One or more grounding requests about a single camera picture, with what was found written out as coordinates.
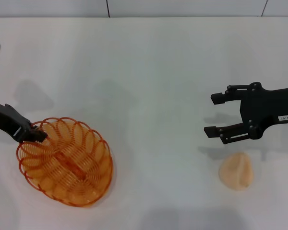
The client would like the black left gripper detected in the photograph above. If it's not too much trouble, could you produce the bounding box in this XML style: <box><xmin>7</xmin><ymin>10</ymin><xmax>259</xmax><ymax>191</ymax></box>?
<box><xmin>0</xmin><ymin>99</ymin><xmax>49</xmax><ymax>144</ymax></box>

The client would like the beige steamed bun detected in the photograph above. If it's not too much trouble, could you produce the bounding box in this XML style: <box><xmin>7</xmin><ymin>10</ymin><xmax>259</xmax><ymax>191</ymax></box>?
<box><xmin>218</xmin><ymin>152</ymin><xmax>254</xmax><ymax>191</ymax></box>

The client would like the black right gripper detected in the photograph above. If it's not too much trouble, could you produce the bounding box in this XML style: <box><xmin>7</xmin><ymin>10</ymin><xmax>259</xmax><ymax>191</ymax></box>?
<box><xmin>204</xmin><ymin>82</ymin><xmax>288</xmax><ymax>145</ymax></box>

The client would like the orange woven plastic basket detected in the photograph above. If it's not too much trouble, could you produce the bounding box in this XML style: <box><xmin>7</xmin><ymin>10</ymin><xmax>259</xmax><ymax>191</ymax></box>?
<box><xmin>16</xmin><ymin>116</ymin><xmax>114</xmax><ymax>208</ymax></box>

